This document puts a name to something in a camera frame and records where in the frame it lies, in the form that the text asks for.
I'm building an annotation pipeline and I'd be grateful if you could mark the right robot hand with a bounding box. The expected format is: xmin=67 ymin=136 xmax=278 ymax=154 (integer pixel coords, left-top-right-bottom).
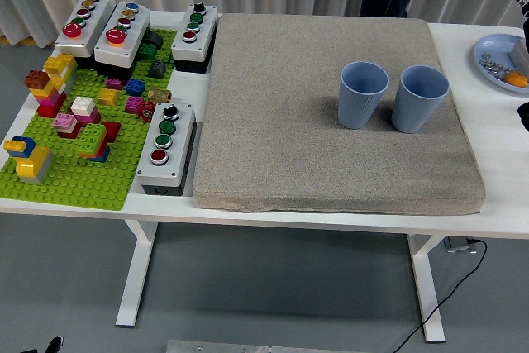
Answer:
xmin=508 ymin=0 xmax=529 ymax=36

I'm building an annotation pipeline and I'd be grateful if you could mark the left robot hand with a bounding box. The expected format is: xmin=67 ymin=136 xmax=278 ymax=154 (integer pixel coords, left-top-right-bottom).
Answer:
xmin=43 ymin=335 xmax=65 ymax=353

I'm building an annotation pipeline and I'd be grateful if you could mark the blue ribbed plastic cup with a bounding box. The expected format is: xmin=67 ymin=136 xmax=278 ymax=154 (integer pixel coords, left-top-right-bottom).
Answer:
xmin=390 ymin=64 xmax=450 ymax=135
xmin=337 ymin=60 xmax=390 ymax=130

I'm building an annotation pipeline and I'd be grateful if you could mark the blue plate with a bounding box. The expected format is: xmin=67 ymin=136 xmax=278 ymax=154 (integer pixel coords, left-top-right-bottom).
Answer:
xmin=473 ymin=33 xmax=529 ymax=93

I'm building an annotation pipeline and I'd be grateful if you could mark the grey metal block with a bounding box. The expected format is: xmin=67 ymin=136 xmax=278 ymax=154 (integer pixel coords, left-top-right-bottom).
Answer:
xmin=508 ymin=37 xmax=529 ymax=69

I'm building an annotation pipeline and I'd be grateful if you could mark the orange fruit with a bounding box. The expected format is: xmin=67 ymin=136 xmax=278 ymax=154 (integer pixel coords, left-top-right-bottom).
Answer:
xmin=503 ymin=71 xmax=529 ymax=88

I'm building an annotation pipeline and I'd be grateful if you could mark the white table leg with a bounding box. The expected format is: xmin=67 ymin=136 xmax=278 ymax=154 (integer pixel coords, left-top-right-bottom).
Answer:
xmin=115 ymin=220 xmax=159 ymax=327
xmin=407 ymin=233 xmax=446 ymax=344

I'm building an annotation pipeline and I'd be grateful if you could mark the green toy brick baseplate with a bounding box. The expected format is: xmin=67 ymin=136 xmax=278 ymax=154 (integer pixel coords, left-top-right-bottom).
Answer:
xmin=0 ymin=28 xmax=179 ymax=210

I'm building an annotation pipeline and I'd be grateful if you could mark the yellow blue grey brick stack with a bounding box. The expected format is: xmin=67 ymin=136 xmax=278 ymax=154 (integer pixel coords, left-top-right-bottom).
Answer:
xmin=2 ymin=136 xmax=55 ymax=185

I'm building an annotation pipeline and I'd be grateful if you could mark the green orange blue brick stack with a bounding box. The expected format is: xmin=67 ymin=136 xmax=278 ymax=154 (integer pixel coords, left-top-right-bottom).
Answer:
xmin=76 ymin=122 xmax=112 ymax=164

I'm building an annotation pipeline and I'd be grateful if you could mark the red toy brick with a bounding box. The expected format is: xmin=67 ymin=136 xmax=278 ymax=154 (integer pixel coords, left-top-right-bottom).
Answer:
xmin=100 ymin=121 xmax=122 ymax=144

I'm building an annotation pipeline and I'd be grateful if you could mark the pink and red brick stack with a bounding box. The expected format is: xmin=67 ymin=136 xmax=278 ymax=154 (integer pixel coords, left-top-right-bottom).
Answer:
xmin=52 ymin=112 xmax=83 ymax=140

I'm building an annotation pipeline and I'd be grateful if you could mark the four-button control box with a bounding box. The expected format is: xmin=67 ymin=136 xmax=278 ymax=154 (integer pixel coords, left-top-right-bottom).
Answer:
xmin=170 ymin=2 xmax=219 ymax=74
xmin=135 ymin=101 xmax=198 ymax=197

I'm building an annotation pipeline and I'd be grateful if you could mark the white and magenta brick stack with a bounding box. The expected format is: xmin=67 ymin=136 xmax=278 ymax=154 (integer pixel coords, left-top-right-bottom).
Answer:
xmin=69 ymin=96 xmax=102 ymax=126

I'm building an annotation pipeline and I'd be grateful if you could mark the grey power box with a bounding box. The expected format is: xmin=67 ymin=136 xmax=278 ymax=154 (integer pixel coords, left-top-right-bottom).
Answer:
xmin=444 ymin=236 xmax=477 ymax=253

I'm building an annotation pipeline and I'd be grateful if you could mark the brown yellow red brick stack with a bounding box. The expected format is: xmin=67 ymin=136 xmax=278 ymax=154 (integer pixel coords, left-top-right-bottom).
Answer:
xmin=23 ymin=69 xmax=68 ymax=119

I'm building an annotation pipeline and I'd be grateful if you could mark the yellow toy brick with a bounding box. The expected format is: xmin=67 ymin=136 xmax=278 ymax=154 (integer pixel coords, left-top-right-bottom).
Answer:
xmin=97 ymin=88 xmax=121 ymax=107

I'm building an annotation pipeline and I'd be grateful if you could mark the grey-brown mat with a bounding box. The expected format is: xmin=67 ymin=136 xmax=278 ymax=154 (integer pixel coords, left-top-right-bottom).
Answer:
xmin=192 ymin=12 xmax=487 ymax=217

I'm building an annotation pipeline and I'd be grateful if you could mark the blue toy brick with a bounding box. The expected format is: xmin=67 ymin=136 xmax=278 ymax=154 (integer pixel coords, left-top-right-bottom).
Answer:
xmin=124 ymin=78 xmax=147 ymax=97

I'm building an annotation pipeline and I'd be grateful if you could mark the yellow and white brick stack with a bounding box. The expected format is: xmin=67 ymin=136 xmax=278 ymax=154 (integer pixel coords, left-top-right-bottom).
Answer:
xmin=42 ymin=53 xmax=79 ymax=96

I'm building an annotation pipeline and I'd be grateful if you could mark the grey sloped toy brick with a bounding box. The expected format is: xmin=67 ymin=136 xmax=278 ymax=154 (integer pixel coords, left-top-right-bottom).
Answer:
xmin=147 ymin=60 xmax=168 ymax=79

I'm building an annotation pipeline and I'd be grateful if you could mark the dark green toy brick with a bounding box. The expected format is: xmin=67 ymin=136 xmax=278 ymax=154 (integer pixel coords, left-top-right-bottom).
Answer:
xmin=136 ymin=42 xmax=159 ymax=61

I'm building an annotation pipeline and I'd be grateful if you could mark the five-button control box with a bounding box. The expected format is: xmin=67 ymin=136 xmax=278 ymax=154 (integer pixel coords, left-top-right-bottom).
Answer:
xmin=93 ymin=0 xmax=151 ymax=69
xmin=54 ymin=0 xmax=116 ymax=59

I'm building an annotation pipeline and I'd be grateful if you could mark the black curved toy brick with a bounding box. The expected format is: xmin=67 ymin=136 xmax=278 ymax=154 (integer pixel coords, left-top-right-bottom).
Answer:
xmin=143 ymin=31 xmax=164 ymax=50

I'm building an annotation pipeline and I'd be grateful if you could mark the black power cable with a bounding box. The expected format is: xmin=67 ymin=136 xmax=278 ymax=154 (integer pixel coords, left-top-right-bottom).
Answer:
xmin=392 ymin=237 xmax=488 ymax=353

